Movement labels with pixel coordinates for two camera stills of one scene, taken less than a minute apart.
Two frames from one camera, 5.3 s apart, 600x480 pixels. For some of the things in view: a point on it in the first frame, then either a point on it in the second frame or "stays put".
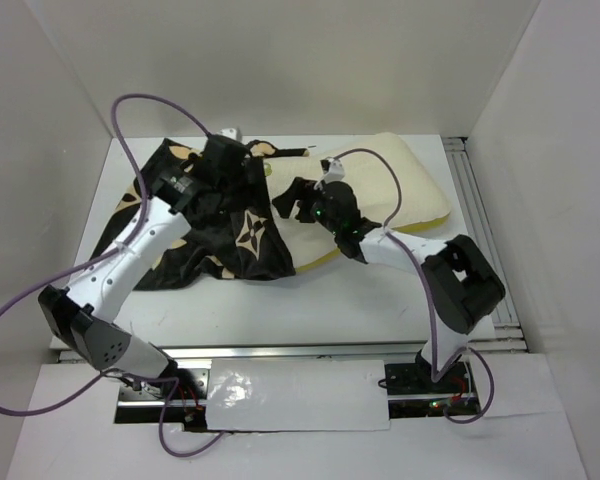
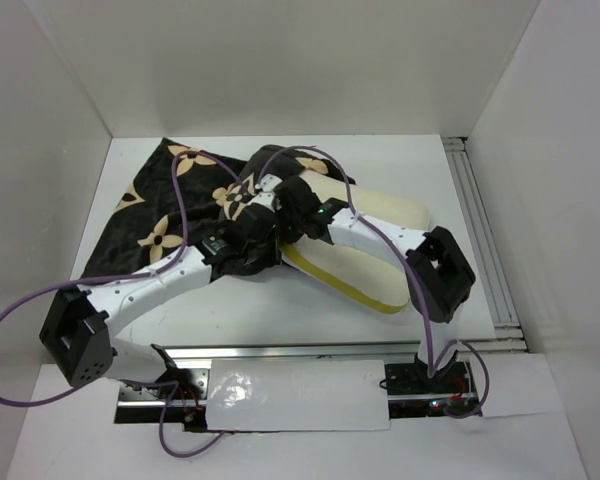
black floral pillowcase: [234, 227] stays put
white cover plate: [297, 395] stays put
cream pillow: [389, 182] -> [378, 280]
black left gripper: [249, 190] -> [273, 256]
